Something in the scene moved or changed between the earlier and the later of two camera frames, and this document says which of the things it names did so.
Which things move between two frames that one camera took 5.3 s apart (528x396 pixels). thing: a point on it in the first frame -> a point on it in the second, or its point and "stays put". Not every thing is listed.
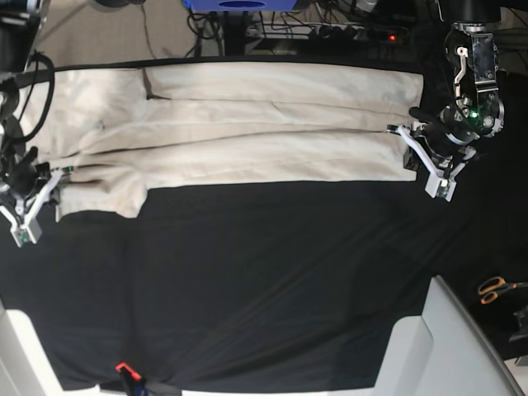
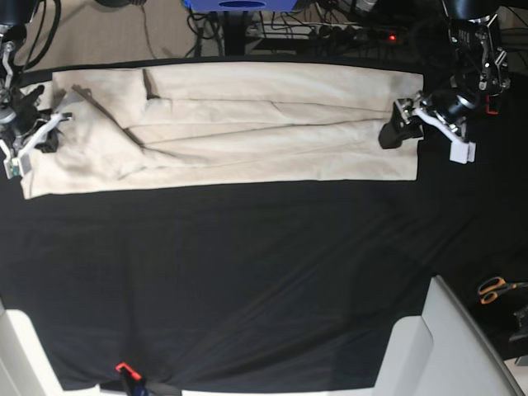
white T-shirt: x=124 y=130 stays put
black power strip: x=340 y=33 stays put
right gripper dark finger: x=412 y=161 -> x=394 y=132
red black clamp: x=132 y=380 stays put
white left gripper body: x=27 y=229 -> x=16 y=168
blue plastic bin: x=241 y=5 stays put
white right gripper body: x=440 y=186 -> x=461 y=150
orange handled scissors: x=489 y=288 stays put
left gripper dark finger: x=54 y=195 -> x=51 y=143
